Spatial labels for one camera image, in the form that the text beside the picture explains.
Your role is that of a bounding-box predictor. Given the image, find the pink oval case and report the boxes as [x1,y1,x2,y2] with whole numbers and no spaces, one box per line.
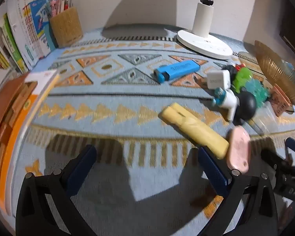
[226,126,251,174]

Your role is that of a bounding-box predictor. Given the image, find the black round ball toy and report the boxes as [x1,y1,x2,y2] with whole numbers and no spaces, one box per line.
[233,91,257,126]

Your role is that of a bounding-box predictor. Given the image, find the yellow clip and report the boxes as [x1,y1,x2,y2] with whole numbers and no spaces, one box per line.
[161,103,229,159]

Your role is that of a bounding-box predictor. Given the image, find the teal translucent toy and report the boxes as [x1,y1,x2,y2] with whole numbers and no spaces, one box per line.
[245,79,270,108]

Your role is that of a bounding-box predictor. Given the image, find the white blue robot figure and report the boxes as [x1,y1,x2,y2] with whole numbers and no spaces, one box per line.
[212,87,239,122]

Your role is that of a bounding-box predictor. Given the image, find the green rubber toy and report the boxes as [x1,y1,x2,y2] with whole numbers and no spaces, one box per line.
[233,67,252,93]

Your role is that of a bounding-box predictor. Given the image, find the white charger cube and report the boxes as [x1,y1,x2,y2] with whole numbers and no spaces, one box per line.
[207,70,231,89]

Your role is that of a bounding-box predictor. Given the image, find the red figure black hair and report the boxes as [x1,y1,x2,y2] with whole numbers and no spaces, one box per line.
[222,63,246,81]

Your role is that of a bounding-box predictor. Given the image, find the blue lighter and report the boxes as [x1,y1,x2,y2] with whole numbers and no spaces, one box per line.
[153,60,200,84]

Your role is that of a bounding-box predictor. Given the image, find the pink patterned card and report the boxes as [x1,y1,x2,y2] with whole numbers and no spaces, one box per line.
[269,84,295,117]

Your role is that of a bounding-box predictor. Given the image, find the patterned blue table mat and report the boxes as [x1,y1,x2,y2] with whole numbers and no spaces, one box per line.
[10,27,295,236]

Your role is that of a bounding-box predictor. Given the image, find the brown leather notebook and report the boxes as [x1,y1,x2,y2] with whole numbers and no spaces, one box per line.
[0,75,38,174]

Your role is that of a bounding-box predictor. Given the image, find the dark television screen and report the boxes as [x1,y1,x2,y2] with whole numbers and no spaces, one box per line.
[280,2,295,53]

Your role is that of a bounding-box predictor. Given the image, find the white desk lamp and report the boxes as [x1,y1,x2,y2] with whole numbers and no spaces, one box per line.
[177,0,233,60]

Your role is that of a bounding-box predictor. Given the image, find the row of standing books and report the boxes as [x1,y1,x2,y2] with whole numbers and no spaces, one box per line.
[0,0,57,74]

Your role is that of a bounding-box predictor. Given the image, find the woven pen holder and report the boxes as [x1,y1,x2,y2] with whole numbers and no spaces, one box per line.
[49,7,84,48]

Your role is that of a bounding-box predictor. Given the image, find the pens in holder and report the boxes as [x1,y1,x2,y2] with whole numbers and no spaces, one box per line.
[46,0,73,19]

